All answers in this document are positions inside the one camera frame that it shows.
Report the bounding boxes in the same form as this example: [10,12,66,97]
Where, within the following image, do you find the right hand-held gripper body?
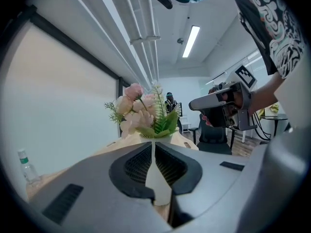
[208,64,259,131]

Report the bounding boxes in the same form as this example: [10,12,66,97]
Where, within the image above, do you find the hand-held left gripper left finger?
[28,141,178,233]

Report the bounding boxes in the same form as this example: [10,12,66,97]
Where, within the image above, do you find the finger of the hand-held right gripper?
[189,87,230,111]
[201,108,229,129]

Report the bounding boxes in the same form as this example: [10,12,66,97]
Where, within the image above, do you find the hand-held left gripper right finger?
[155,127,311,233]

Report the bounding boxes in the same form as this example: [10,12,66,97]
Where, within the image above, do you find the white narrow-neck vase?
[140,133,179,206]

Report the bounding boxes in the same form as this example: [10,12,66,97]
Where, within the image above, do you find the pink flowers with green leaves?
[104,81,182,139]

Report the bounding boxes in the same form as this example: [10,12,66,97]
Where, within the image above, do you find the person's right forearm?
[247,71,285,117]

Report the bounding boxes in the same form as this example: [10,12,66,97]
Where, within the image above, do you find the person's right hand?
[222,90,244,109]

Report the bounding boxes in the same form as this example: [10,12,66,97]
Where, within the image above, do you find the black office chair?
[188,113,233,155]

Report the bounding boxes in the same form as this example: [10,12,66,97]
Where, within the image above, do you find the white chair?
[181,115,192,133]

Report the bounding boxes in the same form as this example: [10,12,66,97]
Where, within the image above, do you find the yellow object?
[266,103,280,114]

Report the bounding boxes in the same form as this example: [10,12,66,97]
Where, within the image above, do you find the round black table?
[259,114,290,141]

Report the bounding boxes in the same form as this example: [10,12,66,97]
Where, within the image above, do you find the glass partition with blinds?
[242,49,268,92]

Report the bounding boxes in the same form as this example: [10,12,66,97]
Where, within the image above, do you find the long ceiling light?
[182,25,201,58]

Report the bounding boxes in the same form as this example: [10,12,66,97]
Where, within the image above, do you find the clear plastic water bottle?
[17,149,42,188]

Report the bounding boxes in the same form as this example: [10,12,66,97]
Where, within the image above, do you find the white ceiling pipes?
[65,0,161,83]

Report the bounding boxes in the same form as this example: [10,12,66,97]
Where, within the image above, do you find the black framed window with blind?
[2,5,132,199]

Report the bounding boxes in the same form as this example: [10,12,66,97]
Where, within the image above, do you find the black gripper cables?
[251,112,272,141]

